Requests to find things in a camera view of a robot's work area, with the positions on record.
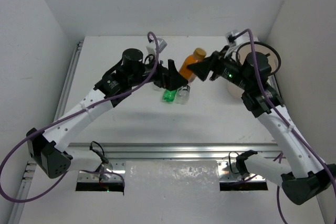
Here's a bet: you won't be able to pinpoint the white bin with black rim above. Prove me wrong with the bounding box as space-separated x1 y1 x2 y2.
229 41 281 84

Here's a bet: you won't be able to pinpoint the blue label clear bottle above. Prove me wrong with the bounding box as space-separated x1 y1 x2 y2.
175 85 190 104

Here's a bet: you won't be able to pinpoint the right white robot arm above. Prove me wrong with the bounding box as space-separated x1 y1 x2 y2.
188 47 335 205

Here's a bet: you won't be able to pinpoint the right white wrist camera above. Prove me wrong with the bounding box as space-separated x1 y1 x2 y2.
225 30 245 54

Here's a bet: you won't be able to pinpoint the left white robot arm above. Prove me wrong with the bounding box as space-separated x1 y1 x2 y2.
27 48 187 179

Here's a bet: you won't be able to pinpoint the orange bottle sideways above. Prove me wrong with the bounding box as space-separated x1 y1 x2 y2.
178 47 207 84

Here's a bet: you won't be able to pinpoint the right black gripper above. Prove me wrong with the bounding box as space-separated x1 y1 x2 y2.
188 44 252 90

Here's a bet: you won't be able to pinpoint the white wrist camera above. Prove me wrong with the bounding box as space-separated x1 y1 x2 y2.
225 30 245 54
146 38 167 57

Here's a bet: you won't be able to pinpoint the left aluminium rail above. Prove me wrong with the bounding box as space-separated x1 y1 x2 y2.
43 40 85 159

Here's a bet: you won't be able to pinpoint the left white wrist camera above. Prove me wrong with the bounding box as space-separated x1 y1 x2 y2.
146 38 167 57

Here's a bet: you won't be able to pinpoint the front aluminium rail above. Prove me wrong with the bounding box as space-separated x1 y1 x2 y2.
68 142 284 161

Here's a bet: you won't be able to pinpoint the aluminium rail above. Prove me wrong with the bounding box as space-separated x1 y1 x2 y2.
68 142 284 161
43 40 85 159

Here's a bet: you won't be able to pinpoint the green plastic bottle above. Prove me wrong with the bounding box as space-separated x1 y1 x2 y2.
161 89 177 103

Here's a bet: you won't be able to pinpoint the black label clear bottle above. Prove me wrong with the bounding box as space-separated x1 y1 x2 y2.
152 83 164 91

